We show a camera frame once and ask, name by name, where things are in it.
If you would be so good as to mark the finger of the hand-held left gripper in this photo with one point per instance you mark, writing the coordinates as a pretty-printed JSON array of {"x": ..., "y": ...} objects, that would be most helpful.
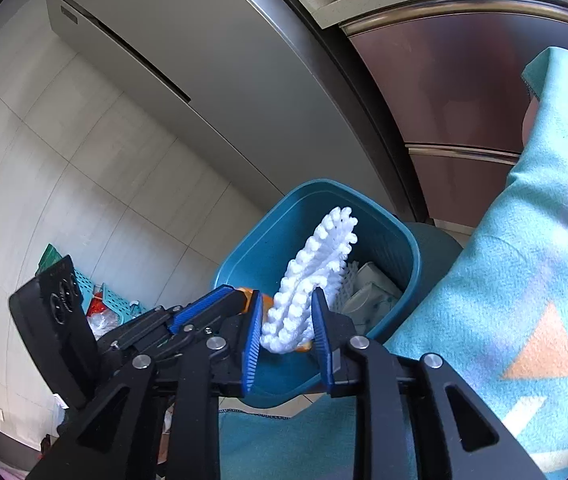
[
  {"x": 214, "y": 327},
  {"x": 204, "y": 309}
]

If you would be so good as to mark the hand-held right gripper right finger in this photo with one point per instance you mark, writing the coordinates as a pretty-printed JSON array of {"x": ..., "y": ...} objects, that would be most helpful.
[{"x": 321, "y": 332}]

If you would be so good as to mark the silver refrigerator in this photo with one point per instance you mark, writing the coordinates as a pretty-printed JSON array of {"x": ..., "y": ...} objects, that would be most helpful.
[{"x": 224, "y": 60}]

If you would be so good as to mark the orange peel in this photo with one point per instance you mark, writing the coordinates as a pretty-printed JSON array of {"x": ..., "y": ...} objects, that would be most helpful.
[{"x": 255, "y": 299}]

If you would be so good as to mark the turquoise plastic basket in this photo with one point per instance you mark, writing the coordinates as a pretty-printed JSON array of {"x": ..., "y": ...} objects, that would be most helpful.
[{"x": 114, "y": 300}]

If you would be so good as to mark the blue plastic bin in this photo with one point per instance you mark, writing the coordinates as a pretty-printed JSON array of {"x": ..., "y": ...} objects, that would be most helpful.
[{"x": 274, "y": 230}]

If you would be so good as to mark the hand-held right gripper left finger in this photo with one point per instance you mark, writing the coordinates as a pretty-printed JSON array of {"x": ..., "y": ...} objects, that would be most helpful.
[{"x": 251, "y": 340}]

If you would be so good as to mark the white foam net sheet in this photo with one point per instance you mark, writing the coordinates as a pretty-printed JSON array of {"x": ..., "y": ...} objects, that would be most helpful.
[{"x": 314, "y": 265}]

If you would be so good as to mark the teal grey printed tablecloth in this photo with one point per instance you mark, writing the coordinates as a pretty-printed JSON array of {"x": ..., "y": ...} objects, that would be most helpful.
[{"x": 513, "y": 270}]

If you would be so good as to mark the red white plastic bag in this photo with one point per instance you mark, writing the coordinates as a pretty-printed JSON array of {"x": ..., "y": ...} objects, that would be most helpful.
[{"x": 99, "y": 312}]

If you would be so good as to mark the white paper cup blue print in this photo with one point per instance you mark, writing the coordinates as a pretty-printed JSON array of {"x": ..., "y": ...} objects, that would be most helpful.
[{"x": 373, "y": 300}]

